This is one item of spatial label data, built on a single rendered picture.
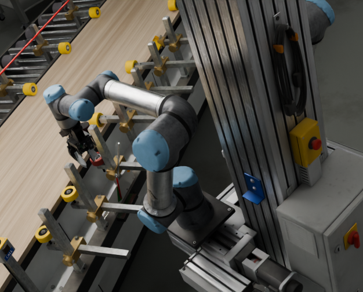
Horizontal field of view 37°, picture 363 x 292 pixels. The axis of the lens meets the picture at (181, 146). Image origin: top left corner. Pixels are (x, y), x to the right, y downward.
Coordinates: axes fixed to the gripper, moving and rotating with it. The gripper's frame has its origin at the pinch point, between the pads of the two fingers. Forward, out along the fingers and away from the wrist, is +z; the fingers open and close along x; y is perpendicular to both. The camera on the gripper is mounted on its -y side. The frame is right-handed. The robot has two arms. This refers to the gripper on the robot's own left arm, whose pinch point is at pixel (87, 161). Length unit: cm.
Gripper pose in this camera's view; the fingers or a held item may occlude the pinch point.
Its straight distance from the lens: 212.3
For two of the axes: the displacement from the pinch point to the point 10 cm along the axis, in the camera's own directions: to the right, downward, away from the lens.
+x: 7.0, -5.9, 3.9
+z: 2.7, 7.3, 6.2
